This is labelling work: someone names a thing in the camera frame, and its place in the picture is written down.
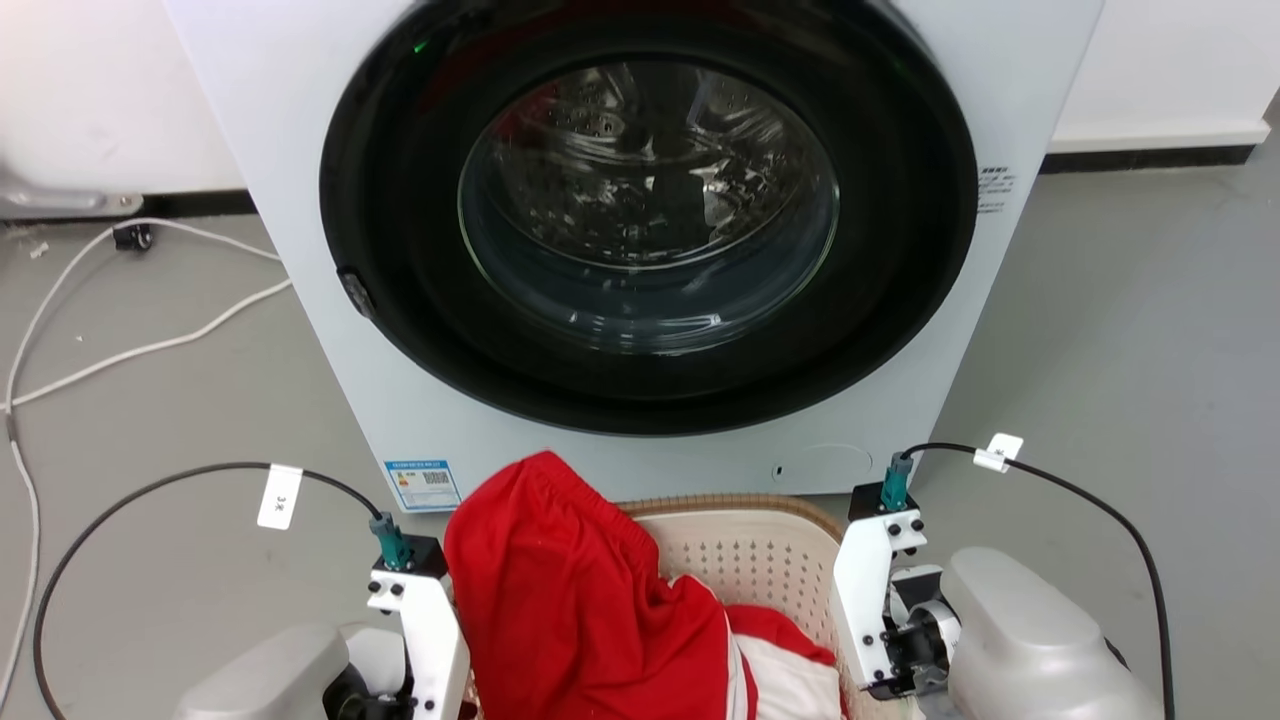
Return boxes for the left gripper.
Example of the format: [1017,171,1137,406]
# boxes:
[322,664,417,720]

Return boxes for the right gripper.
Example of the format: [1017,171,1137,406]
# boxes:
[862,565,964,702]

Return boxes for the beige perforated laundry basket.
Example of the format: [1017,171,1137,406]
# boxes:
[458,494,927,720]

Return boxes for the white garment with red stripe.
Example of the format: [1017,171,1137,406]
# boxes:
[733,634,847,720]

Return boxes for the small folded white tag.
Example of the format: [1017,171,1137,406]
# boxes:
[973,432,1025,474]

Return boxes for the white tag with print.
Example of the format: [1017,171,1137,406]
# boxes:
[256,463,304,531]

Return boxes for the blue energy label sticker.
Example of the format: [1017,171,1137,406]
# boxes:
[384,459,463,513]

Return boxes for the round black glass washer door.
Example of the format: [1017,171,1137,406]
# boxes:
[319,0,979,437]

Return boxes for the small text sticker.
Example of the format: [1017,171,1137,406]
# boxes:
[977,165,1018,215]

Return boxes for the white front-load washing machine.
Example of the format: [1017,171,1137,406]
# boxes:
[163,0,1106,514]

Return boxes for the grey metal floor base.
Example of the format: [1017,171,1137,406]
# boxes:
[0,160,145,220]

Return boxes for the black washer door handle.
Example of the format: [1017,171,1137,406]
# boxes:
[337,266,377,322]

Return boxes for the white washer power cable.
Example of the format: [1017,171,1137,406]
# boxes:
[8,279,294,409]

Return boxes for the long white floor cable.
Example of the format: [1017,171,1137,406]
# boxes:
[0,217,284,706]

